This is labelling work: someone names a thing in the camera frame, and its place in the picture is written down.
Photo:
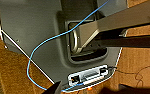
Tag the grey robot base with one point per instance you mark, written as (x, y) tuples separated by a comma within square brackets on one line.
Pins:
[(31, 23)]

